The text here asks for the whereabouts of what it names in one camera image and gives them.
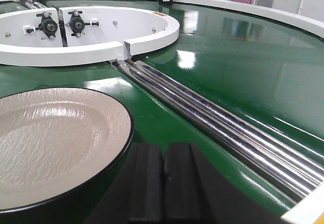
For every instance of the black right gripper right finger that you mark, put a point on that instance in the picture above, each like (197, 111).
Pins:
(196, 192)

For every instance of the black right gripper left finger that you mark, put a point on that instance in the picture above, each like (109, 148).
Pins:
(136, 195)

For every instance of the beige plate black rim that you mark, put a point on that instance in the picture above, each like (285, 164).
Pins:
(55, 139)

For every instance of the chrome conveyor rollers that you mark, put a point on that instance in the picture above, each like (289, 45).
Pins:
(289, 170)

